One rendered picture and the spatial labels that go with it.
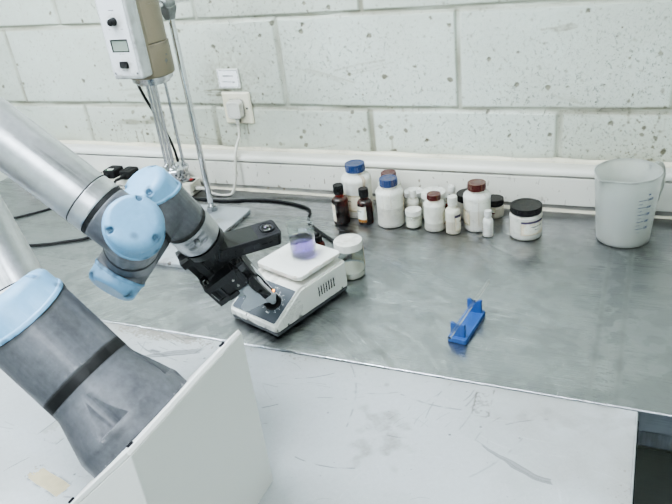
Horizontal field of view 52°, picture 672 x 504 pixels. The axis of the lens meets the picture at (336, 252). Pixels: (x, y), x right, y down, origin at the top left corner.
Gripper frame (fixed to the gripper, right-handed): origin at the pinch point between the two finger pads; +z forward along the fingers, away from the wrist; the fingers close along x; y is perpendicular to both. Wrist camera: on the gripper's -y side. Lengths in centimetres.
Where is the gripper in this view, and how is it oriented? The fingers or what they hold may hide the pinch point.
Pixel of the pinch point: (273, 294)
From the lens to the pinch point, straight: 127.0
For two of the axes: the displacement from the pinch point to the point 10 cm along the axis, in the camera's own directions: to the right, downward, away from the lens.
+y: -8.0, 6.0, 0.2
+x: 4.1, 5.9, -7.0
